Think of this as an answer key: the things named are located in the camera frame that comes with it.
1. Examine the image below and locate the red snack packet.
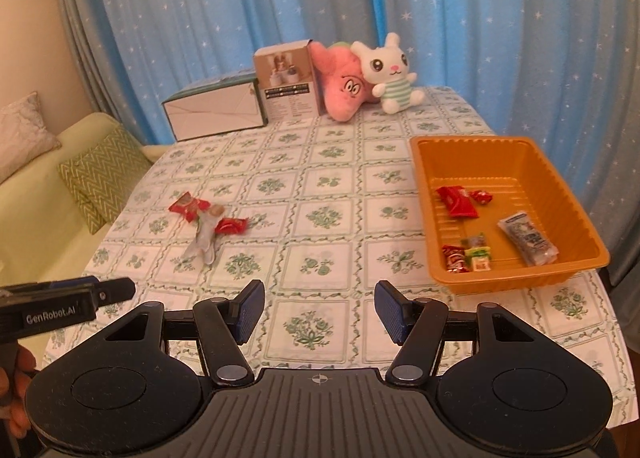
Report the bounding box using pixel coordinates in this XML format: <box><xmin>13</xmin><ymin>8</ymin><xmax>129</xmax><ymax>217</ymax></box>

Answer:
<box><xmin>436</xmin><ymin>185</ymin><xmax>478</xmax><ymax>219</ymax></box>

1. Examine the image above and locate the beige cushion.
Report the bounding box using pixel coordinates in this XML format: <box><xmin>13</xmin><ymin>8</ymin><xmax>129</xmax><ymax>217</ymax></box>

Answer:
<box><xmin>0</xmin><ymin>91</ymin><xmax>61</xmax><ymax>182</ymax></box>

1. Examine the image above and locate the left hand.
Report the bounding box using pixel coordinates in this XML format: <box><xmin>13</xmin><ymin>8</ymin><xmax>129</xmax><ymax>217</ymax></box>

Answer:
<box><xmin>1</xmin><ymin>345</ymin><xmax>37</xmax><ymax>438</ymax></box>

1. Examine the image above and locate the tall brown product box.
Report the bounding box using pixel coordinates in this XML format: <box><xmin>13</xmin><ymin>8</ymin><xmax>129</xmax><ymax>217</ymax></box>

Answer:
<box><xmin>253</xmin><ymin>39</ymin><xmax>320</xmax><ymax>122</ymax></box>

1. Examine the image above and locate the red snack wrapper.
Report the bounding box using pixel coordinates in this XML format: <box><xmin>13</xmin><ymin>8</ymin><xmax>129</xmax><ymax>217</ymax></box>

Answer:
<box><xmin>442</xmin><ymin>245</ymin><xmax>470</xmax><ymax>274</ymax></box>
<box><xmin>168</xmin><ymin>192</ymin><xmax>210</xmax><ymax>223</ymax></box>
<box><xmin>215</xmin><ymin>218</ymin><xmax>248</xmax><ymax>235</ymax></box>

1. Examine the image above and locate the pink star plush toy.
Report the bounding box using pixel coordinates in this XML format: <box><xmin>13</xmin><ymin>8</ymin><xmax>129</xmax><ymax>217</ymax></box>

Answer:
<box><xmin>309</xmin><ymin>40</ymin><xmax>380</xmax><ymax>122</ymax></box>

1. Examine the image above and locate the blue star curtain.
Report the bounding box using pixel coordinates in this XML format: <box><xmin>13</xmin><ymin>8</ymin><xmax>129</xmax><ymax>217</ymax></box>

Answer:
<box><xmin>61</xmin><ymin>0</ymin><xmax>639</xmax><ymax>284</ymax></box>

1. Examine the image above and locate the orange plastic tray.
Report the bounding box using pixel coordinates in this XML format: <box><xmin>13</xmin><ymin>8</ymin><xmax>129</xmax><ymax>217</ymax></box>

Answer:
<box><xmin>410</xmin><ymin>135</ymin><xmax>610</xmax><ymax>293</ymax></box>

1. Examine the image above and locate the flat white green box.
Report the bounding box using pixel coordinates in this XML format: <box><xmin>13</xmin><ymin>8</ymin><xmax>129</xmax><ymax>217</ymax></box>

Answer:
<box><xmin>162</xmin><ymin>70</ymin><xmax>267</xmax><ymax>141</ymax></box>

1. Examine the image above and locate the green candy in tray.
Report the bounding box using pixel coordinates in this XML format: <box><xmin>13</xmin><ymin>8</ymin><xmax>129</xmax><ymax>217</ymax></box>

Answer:
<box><xmin>461</xmin><ymin>233</ymin><xmax>487</xmax><ymax>249</ymax></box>

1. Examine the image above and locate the yellow candy in tray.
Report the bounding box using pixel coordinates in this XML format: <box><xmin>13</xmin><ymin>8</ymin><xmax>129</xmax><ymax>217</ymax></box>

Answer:
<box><xmin>465</xmin><ymin>246</ymin><xmax>491</xmax><ymax>272</ymax></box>

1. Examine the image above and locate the green zigzag cushion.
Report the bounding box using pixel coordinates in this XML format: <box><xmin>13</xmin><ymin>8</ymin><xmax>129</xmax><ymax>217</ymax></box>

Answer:
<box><xmin>58</xmin><ymin>126</ymin><xmax>152</xmax><ymax>234</ymax></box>

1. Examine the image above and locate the clear mixed nuts snack packet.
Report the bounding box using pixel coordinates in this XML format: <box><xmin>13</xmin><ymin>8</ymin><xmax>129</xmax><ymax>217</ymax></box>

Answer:
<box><xmin>498</xmin><ymin>211</ymin><xmax>559</xmax><ymax>267</ymax></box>

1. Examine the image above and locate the small red candy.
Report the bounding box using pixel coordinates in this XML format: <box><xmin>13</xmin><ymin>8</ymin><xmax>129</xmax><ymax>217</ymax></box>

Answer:
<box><xmin>470</xmin><ymin>189</ymin><xmax>492</xmax><ymax>205</ymax></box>

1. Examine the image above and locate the white bunny plush toy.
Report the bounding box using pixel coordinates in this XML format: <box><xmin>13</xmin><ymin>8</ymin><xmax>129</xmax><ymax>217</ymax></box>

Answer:
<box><xmin>350</xmin><ymin>33</ymin><xmax>425</xmax><ymax>115</ymax></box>

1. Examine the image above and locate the light green sofa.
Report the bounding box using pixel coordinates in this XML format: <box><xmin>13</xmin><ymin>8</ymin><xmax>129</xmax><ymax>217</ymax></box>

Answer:
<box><xmin>0</xmin><ymin>112</ymin><xmax>172</xmax><ymax>354</ymax></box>

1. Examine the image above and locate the floral checked tablecloth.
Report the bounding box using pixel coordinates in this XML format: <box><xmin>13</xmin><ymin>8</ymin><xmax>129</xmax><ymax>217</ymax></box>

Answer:
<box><xmin>41</xmin><ymin>84</ymin><xmax>639</xmax><ymax>429</ymax></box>

